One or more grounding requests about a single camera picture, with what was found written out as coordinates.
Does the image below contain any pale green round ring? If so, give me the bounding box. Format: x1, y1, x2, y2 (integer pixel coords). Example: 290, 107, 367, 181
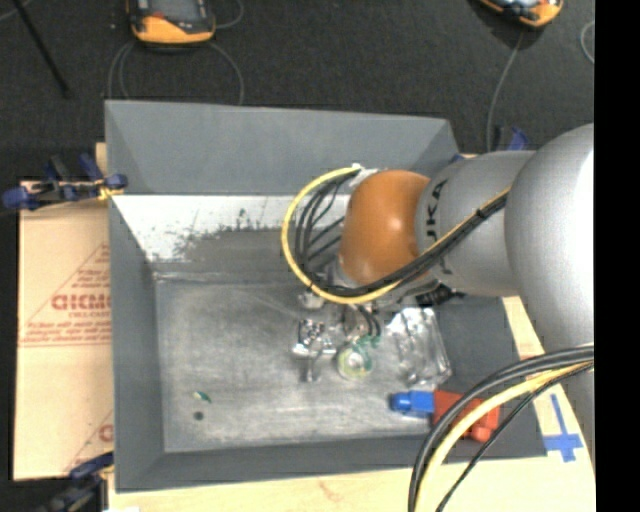
335, 344, 376, 383

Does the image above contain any black cylinder on white bracket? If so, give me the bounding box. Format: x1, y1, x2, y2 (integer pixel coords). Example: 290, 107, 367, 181
413, 286, 467, 308

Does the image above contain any clear plastic bottle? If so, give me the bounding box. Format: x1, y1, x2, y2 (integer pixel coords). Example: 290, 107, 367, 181
383, 305, 454, 387

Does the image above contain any brown cardboard board, red print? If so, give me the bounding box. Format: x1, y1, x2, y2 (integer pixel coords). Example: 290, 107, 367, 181
11, 178, 117, 482

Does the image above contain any orange and blue toy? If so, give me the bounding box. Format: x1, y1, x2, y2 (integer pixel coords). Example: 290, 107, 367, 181
388, 388, 502, 444

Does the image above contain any grey metal bin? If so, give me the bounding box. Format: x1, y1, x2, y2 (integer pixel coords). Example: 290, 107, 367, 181
103, 99, 547, 492

